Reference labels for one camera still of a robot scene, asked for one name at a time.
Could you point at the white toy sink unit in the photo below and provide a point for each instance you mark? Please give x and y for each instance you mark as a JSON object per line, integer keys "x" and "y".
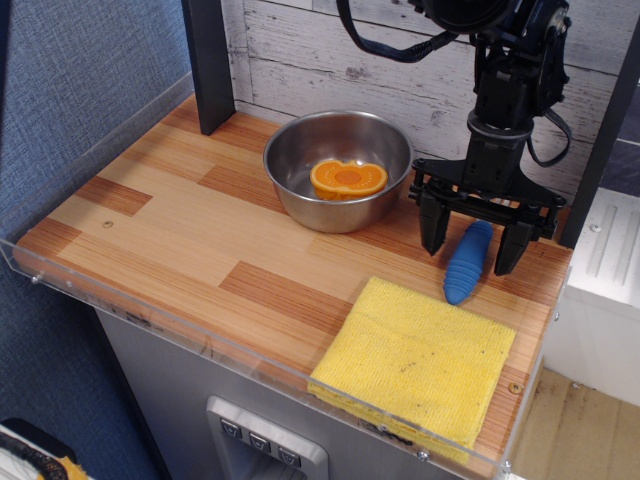
{"x": 594, "y": 337}

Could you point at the yellow folded cloth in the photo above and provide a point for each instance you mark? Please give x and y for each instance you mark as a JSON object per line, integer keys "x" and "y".
{"x": 423, "y": 369}

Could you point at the clear acrylic table guard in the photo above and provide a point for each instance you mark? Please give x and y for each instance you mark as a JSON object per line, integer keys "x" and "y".
{"x": 185, "y": 231}

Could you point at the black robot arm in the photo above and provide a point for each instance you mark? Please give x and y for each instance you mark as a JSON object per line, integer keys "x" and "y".
{"x": 518, "y": 76}

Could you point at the black vertical post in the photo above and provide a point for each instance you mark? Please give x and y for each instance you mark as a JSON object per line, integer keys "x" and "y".
{"x": 602, "y": 57}
{"x": 209, "y": 57}

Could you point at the orange toy fruit slice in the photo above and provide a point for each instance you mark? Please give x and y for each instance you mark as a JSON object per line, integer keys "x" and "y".
{"x": 336, "y": 180}

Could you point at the blue handled metal fork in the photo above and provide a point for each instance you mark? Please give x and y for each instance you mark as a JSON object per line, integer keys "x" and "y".
{"x": 467, "y": 263}

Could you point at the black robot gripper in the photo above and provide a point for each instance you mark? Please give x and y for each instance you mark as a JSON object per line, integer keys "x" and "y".
{"x": 487, "y": 184}

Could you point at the black vertical post left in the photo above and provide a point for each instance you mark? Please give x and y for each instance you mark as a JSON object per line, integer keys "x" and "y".
{"x": 209, "y": 57}

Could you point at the yellow object bottom left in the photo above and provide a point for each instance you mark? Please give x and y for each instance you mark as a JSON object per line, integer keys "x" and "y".
{"x": 62, "y": 469}

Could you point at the silver toy fridge cabinet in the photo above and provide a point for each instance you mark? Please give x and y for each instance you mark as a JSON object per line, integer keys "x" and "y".
{"x": 215, "y": 418}

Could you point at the silver metal bowl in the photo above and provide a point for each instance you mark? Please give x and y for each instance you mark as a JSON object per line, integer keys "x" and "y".
{"x": 292, "y": 152}

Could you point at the black vertical post right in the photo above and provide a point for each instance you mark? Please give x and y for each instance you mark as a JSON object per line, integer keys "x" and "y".
{"x": 602, "y": 57}

